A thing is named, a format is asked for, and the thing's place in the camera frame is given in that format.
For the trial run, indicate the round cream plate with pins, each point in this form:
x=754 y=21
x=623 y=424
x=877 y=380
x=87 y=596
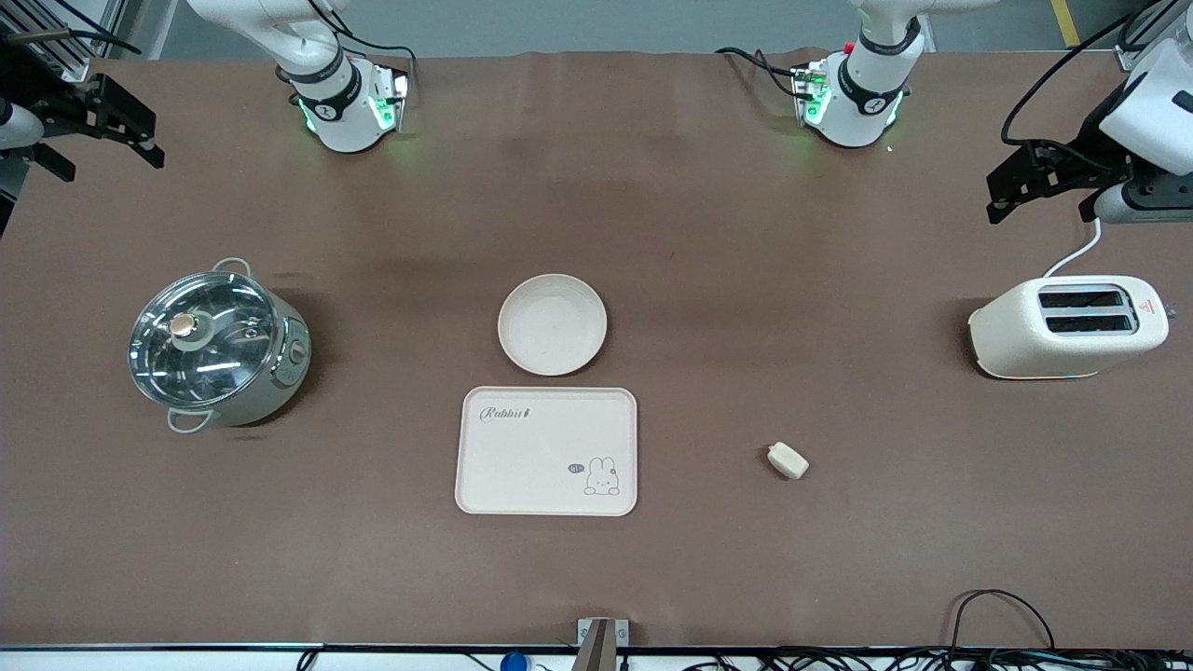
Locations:
x=552 y=324

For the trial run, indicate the small white bun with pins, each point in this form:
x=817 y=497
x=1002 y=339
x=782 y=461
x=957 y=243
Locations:
x=788 y=460

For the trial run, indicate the blue round plug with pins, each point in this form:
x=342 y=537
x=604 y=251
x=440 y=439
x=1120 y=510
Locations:
x=514 y=663

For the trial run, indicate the grey metal camera bracket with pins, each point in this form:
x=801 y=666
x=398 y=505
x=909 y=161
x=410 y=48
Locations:
x=602 y=638

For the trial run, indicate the steel electric cooking pot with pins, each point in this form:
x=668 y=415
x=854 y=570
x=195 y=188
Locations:
x=275 y=373

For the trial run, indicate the aluminium frame profile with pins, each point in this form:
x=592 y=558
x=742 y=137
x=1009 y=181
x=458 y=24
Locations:
x=56 y=56
x=1132 y=58

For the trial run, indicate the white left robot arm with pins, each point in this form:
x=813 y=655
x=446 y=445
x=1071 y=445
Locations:
x=862 y=102

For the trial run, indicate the cream two-slot toaster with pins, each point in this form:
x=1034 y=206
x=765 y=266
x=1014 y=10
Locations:
x=1062 y=340

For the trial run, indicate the glass pot lid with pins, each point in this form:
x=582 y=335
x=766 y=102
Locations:
x=200 y=340

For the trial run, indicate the cream rabbit print tray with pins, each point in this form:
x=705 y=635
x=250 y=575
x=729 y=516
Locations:
x=545 y=457

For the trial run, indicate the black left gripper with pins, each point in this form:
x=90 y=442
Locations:
x=1089 y=161

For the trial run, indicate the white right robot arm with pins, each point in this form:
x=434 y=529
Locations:
x=340 y=112

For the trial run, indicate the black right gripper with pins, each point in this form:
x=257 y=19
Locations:
x=37 y=93

